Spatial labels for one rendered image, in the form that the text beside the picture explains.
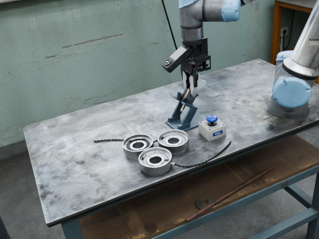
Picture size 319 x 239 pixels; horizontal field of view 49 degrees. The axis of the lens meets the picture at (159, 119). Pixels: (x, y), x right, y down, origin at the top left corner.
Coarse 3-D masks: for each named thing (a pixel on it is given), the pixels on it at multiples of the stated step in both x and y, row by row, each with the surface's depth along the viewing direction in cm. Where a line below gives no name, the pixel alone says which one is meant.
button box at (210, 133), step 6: (204, 120) 125; (198, 126) 125; (204, 126) 122; (210, 126) 121; (216, 126) 121; (222, 126) 120; (204, 132) 122; (210, 132) 119; (216, 132) 120; (222, 132) 121; (210, 138) 120; (216, 138) 122
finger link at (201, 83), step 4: (192, 76) 122; (192, 80) 122; (200, 80) 125; (204, 80) 126; (192, 84) 123; (200, 84) 125; (204, 84) 126; (192, 88) 124; (196, 88) 124; (200, 88) 126; (192, 92) 126; (196, 92) 126
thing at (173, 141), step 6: (168, 132) 122; (174, 132) 123; (180, 132) 122; (162, 138) 121; (168, 138) 120; (174, 138) 121; (180, 138) 119; (186, 138) 119; (162, 144) 115; (168, 144) 117; (174, 144) 117; (186, 144) 115; (174, 150) 114; (180, 150) 115
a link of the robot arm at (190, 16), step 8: (184, 0) 110; (192, 0) 109; (200, 0) 110; (184, 8) 111; (192, 8) 110; (200, 8) 109; (184, 16) 112; (192, 16) 111; (200, 16) 110; (184, 24) 114; (192, 24) 113; (200, 24) 114
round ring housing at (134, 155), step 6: (126, 138) 120; (132, 138) 122; (144, 138) 121; (150, 138) 120; (126, 144) 119; (132, 144) 119; (138, 144) 120; (144, 144) 118; (150, 144) 118; (126, 150) 115; (144, 150) 114; (132, 156) 115; (138, 156) 114
